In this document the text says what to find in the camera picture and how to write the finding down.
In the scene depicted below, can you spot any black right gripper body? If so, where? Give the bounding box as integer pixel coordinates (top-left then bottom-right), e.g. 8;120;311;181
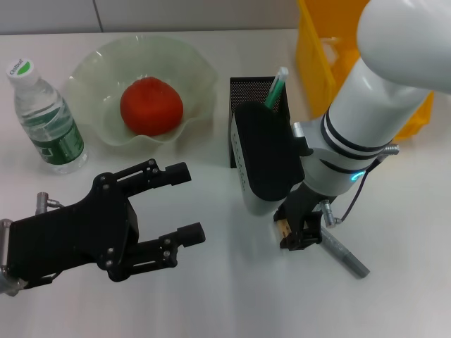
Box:
280;182;323;230

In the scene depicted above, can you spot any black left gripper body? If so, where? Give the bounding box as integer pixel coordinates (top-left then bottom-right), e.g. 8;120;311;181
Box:
7;172;141;290

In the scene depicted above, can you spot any tan eraser block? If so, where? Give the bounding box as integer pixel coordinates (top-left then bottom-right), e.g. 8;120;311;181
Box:
276;218;292;248

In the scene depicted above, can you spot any grey marker pen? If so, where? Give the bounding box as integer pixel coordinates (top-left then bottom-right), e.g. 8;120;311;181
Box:
319;225;371;279

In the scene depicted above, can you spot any red tomato-shaped toy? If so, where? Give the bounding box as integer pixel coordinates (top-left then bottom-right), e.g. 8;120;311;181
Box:
119;77;184;137

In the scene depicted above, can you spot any clear green-label water bottle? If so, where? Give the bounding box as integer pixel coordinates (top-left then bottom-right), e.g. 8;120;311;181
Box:
5;58;89;175

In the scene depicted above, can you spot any green utility knife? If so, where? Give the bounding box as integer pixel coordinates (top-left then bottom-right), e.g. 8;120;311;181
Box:
264;67;290;111

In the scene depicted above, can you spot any black mesh pen holder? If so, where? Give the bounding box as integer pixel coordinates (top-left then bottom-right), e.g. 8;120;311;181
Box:
228;75;293;169

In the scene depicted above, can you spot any pale green glass fruit plate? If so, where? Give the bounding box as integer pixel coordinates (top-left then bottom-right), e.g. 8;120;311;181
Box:
66;35;216;154

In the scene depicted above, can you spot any yellow plastic bin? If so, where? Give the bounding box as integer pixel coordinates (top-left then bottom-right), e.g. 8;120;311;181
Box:
295;0;435;142

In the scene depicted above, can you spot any left gripper cable with connector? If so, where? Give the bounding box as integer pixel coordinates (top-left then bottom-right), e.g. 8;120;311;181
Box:
35;192;67;216

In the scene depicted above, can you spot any gripper cable with connector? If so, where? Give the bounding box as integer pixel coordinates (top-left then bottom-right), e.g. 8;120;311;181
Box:
319;142;402;229
35;192;67;216

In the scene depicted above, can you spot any right gripper cable with connector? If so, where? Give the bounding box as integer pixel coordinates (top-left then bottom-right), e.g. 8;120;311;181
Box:
319;142;402;229

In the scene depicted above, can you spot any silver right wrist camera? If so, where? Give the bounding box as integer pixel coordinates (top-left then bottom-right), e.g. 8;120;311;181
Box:
228;100;306;216

